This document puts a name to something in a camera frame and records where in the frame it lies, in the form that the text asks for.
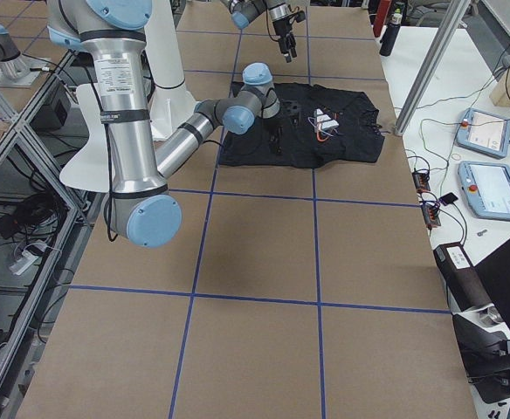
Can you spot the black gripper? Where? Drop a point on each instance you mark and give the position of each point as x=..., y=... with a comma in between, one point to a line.
x=280, y=30
x=275, y=127

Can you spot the black graphic t-shirt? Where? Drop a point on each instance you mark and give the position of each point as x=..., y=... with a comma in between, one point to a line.
x=335, y=125

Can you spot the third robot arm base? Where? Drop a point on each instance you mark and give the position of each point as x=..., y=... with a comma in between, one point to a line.
x=17, y=70

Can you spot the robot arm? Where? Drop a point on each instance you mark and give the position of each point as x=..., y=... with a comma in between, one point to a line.
x=243, y=13
x=119, y=35

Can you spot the black water bottle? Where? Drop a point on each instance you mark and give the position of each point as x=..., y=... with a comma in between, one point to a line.
x=388, y=39

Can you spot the white plastic chair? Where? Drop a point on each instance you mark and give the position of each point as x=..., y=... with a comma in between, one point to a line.
x=87, y=170

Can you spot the far teach pendant tablet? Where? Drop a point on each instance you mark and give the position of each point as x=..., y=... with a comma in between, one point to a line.
x=483, y=132

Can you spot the teach pendant tablet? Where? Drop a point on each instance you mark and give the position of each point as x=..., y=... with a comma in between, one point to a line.
x=487, y=188
x=483, y=132

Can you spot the near teach pendant tablet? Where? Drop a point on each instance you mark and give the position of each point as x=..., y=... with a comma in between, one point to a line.
x=487, y=188

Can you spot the black box with label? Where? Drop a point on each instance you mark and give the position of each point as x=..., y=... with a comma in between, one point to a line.
x=460, y=275

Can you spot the white power strip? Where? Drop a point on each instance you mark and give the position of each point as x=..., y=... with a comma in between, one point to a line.
x=29, y=255

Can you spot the aluminium frame post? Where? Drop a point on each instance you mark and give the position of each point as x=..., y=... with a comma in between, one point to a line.
x=440, y=42

